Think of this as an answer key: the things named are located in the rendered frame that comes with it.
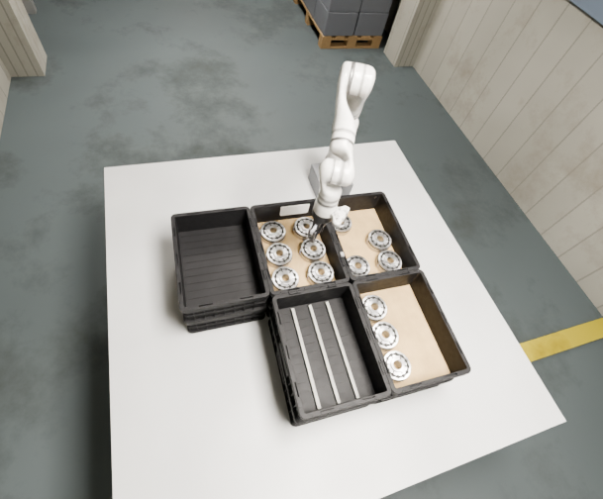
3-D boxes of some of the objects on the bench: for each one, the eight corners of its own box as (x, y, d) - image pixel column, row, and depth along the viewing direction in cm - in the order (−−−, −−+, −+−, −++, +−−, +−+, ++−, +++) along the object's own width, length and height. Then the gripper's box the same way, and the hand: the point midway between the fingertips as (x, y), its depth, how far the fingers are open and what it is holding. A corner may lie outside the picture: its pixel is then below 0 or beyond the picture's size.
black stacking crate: (178, 247, 151) (174, 231, 141) (248, 238, 159) (249, 222, 149) (188, 336, 131) (183, 324, 121) (266, 320, 139) (268, 308, 129)
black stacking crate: (266, 320, 139) (268, 308, 129) (336, 306, 147) (344, 294, 137) (291, 429, 120) (295, 425, 110) (369, 406, 128) (381, 400, 118)
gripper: (325, 189, 120) (316, 218, 134) (303, 217, 112) (296, 245, 126) (345, 199, 119) (334, 228, 132) (324, 228, 111) (314, 254, 124)
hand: (316, 234), depth 128 cm, fingers open, 5 cm apart
